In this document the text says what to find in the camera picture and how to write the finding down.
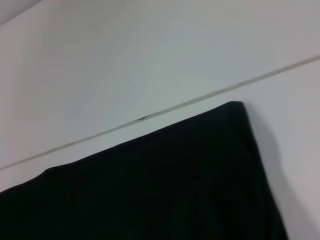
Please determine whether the black shirt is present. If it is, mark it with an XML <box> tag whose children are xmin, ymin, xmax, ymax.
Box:
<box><xmin>0</xmin><ymin>100</ymin><xmax>290</xmax><ymax>240</ymax></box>

